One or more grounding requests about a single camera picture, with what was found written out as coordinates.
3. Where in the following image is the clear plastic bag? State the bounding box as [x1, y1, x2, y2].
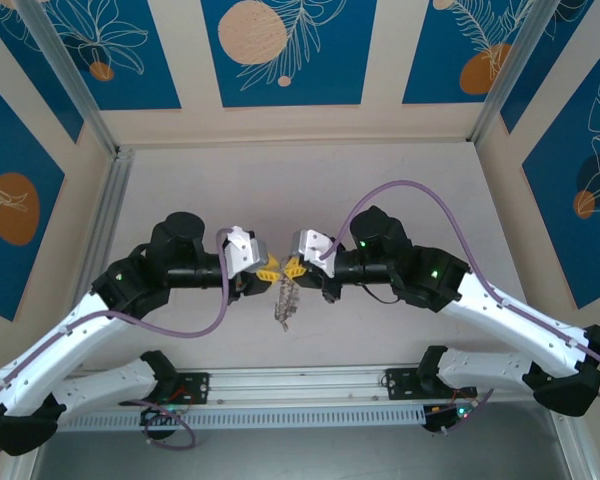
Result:
[272, 272, 302, 334]

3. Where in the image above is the black controller board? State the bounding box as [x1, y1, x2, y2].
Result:
[422, 402, 476, 436]
[139, 404, 181, 441]

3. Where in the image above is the blue panel with peach circle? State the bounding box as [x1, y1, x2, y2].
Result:
[201, 0, 379, 108]

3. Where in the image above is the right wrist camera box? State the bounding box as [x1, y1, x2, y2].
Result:
[288, 228, 339, 279]

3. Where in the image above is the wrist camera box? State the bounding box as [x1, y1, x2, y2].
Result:
[218, 225, 272, 277]
[288, 228, 339, 279]

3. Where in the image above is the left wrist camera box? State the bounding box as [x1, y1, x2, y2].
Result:
[218, 225, 272, 277]

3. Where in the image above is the aluminium table side rail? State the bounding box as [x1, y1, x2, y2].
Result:
[67, 147, 136, 346]

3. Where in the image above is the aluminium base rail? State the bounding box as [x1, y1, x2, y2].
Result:
[177, 367, 421, 406]

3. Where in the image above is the slotted grey cable duct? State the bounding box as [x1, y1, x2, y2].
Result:
[59, 407, 426, 432]

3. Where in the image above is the blue floral wall panel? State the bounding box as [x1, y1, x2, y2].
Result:
[0, 9, 85, 145]
[0, 69, 66, 322]
[522, 47, 600, 310]
[402, 0, 526, 105]
[42, 0, 182, 111]
[499, 0, 600, 135]

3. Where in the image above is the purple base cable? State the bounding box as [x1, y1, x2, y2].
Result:
[142, 404, 200, 451]
[427, 389, 495, 437]

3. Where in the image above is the aluminium frame post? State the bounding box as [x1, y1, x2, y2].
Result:
[17, 0, 121, 159]
[467, 0, 554, 146]

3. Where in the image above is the aluminium frame rail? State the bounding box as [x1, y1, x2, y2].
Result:
[549, 414, 595, 480]

